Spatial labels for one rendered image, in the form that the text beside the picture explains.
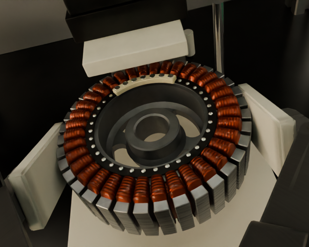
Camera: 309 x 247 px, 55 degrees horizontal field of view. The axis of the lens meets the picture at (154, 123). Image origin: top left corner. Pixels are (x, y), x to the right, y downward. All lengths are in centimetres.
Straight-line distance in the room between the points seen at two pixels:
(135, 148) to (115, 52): 6
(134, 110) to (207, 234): 9
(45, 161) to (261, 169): 15
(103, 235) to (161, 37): 14
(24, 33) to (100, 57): 28
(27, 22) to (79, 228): 29
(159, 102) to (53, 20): 25
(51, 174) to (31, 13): 29
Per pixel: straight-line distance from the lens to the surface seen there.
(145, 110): 19
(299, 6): 40
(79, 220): 23
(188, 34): 30
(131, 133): 18
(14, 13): 43
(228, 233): 21
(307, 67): 33
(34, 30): 44
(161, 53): 17
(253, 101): 16
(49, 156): 17
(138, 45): 17
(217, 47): 24
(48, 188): 16
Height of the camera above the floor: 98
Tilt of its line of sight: 48 degrees down
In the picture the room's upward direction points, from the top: 16 degrees counter-clockwise
